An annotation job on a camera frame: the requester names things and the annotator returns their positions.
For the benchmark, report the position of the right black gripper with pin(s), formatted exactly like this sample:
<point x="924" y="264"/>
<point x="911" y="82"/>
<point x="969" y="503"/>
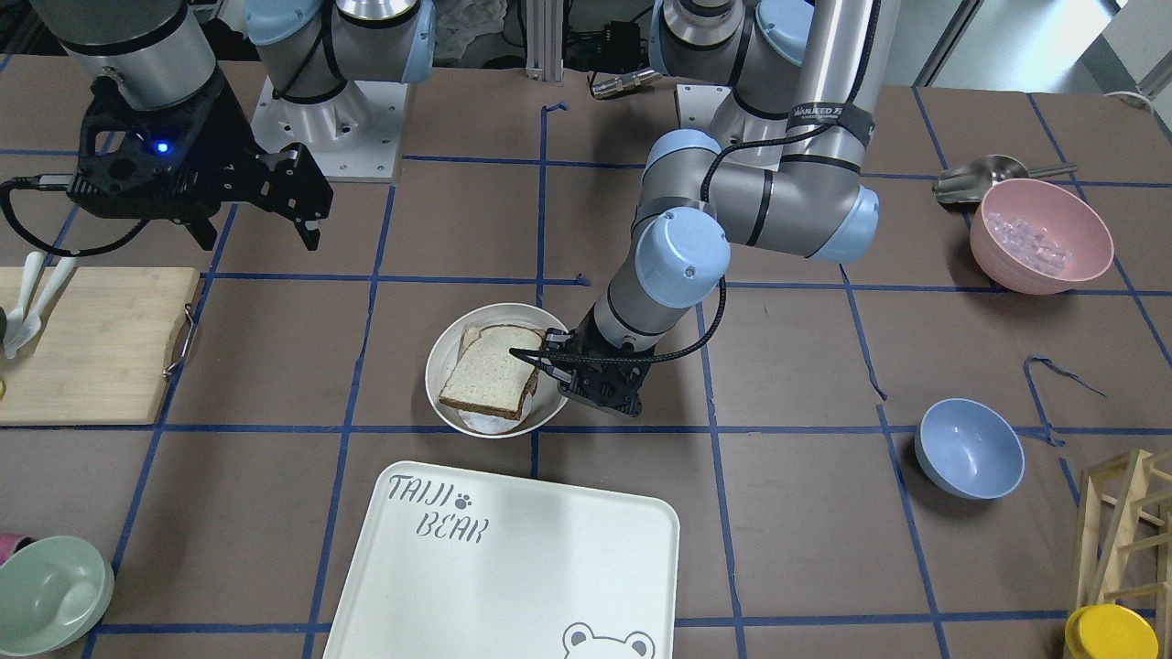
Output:
<point x="222" y="128"/>

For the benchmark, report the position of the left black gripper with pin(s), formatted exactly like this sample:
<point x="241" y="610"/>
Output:
<point x="586" y="349"/>

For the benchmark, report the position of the white round plate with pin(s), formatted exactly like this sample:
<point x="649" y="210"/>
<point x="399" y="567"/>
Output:
<point x="540" y="406"/>

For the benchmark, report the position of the bread slice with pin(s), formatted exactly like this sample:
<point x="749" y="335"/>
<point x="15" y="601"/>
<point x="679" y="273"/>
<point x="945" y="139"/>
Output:
<point x="488" y="380"/>
<point x="469" y="335"/>

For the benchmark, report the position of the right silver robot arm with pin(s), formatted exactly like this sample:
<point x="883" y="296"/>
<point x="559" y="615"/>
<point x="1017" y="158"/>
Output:
<point x="317" y="56"/>

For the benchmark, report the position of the bread slice on plate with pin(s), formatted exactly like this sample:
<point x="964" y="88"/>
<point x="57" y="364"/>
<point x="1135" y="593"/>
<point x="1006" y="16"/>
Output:
<point x="469" y="335"/>

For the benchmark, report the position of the fried egg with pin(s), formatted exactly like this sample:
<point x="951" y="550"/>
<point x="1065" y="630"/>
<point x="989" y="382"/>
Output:
<point x="487" y="425"/>

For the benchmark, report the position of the wooden cutting board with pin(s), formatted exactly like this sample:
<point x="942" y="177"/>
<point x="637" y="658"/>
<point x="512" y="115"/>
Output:
<point x="102" y="351"/>

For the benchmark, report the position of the cream bear tray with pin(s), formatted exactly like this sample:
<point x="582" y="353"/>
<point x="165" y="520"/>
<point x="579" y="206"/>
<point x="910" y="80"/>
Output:
<point x="456" y="563"/>

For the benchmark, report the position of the white plastic spoon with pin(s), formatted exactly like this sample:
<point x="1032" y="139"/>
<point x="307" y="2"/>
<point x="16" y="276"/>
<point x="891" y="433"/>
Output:
<point x="24" y="322"/>

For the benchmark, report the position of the pink cloth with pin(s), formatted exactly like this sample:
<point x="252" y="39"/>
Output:
<point x="10" y="543"/>

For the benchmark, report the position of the green bowl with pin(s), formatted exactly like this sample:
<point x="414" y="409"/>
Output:
<point x="52" y="593"/>

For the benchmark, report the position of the blue bowl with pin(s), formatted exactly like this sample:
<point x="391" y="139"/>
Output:
<point x="969" y="450"/>

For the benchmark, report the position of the metal scoop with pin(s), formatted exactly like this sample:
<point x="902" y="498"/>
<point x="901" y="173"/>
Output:
<point x="967" y="184"/>

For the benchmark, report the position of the pink bowl with ice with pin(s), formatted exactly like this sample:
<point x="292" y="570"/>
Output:
<point x="1039" y="239"/>

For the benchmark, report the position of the wooden cup rack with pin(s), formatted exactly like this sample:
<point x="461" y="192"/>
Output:
<point x="1123" y="512"/>

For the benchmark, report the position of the yellow cup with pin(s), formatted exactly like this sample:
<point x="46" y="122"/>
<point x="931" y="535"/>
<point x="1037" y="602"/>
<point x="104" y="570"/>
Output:
<point x="1108" y="630"/>

